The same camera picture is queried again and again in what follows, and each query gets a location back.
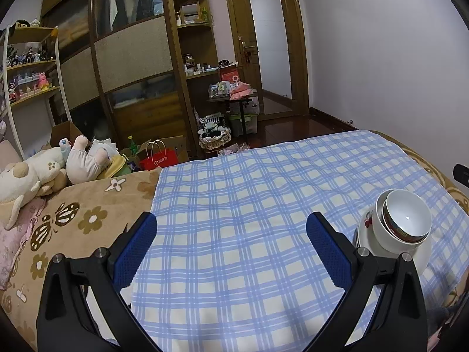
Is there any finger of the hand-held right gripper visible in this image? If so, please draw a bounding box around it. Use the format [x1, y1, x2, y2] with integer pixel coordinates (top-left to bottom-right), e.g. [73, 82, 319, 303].
[453, 163, 469, 188]

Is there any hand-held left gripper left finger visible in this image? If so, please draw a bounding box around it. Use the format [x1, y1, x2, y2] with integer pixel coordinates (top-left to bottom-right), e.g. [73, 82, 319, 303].
[37, 211, 158, 352]

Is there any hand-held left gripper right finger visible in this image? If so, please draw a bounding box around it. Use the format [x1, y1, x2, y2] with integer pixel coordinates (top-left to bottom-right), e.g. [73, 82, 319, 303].
[306, 211, 429, 352]

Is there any large white bowl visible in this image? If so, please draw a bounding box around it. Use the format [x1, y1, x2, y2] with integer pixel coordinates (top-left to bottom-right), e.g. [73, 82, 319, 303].
[374, 191, 429, 255]

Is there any small red bowl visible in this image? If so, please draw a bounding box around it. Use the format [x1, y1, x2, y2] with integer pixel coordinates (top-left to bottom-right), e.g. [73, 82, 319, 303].
[383, 189, 432, 239]

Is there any red paper bag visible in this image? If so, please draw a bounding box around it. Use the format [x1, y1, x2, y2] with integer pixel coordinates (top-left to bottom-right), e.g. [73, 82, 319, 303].
[139, 140, 179, 171]

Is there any blue plaid cloth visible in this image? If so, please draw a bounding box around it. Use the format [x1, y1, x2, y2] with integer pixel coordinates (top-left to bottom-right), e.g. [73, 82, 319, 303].
[130, 129, 469, 352]

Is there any pink plush doll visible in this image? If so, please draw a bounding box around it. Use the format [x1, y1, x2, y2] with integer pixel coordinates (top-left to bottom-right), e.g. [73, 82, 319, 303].
[66, 135, 120, 186]

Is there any cream plush dog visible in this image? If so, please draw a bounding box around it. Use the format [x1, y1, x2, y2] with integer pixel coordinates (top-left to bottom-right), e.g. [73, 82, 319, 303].
[0, 147, 68, 230]

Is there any lace wicker basket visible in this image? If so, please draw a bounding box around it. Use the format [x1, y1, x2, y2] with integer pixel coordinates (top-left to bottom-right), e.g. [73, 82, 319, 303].
[199, 115, 232, 150]

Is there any open cardboard box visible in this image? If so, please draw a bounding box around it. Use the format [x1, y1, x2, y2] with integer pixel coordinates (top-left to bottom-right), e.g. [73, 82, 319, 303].
[40, 121, 85, 151]

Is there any clear plastic storage box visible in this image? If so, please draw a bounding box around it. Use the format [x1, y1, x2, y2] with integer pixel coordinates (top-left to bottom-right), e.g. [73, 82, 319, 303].
[227, 112, 260, 136]

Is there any small black side table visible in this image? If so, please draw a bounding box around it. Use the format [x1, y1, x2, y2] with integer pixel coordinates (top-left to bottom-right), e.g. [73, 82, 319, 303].
[207, 93, 259, 143]

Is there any pink cloth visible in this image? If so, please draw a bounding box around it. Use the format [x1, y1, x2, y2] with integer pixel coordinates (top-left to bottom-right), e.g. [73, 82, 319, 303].
[229, 82, 255, 101]

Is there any red box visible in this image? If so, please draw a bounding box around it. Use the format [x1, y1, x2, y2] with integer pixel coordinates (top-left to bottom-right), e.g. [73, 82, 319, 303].
[219, 67, 242, 85]

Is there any wooden wardrobe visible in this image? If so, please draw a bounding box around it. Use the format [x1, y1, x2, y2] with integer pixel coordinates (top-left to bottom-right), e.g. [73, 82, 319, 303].
[40, 0, 198, 162]

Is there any wooden corner shelf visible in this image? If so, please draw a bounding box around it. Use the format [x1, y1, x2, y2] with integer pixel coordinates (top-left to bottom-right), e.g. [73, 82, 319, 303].
[170, 0, 220, 81]

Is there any white display shelf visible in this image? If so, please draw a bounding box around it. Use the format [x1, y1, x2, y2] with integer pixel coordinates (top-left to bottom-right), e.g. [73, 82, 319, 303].
[0, 24, 70, 160]

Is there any brass door handle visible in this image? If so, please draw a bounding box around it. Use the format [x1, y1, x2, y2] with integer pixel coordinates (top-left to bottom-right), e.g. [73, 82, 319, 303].
[238, 37, 256, 65]

